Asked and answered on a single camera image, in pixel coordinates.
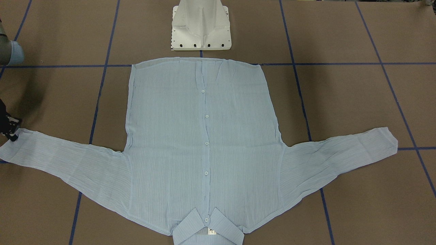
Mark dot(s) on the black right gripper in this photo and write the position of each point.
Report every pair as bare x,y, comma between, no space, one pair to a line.
7,125

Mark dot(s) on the light blue button-up shirt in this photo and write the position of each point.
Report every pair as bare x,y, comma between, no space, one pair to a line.
204,160

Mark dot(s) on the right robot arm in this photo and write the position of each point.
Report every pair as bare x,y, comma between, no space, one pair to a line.
11,53

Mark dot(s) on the white camera pillar with base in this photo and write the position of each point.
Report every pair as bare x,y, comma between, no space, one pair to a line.
200,25

